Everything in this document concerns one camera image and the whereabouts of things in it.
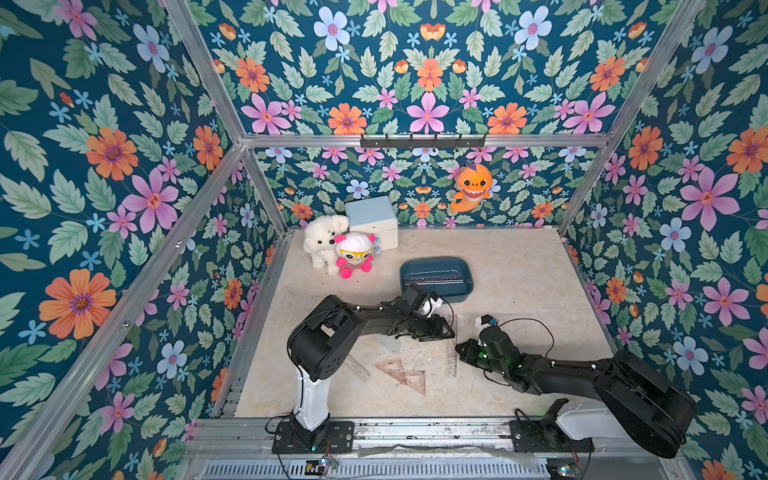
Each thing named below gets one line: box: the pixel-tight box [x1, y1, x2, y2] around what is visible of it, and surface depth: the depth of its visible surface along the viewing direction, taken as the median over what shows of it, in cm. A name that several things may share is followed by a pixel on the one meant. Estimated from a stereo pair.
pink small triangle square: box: [400, 370, 426, 397], surface depth 85 cm
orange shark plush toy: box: [452, 163, 493, 214], surface depth 100 cm
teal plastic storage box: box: [400, 257, 475, 303], surface depth 107 cm
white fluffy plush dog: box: [303, 215, 349, 276], surface depth 97 cm
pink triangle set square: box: [374, 357, 409, 385], surface depth 86 cm
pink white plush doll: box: [334, 231, 382, 279], surface depth 97 cm
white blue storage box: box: [344, 195, 399, 251], surface depth 107 cm
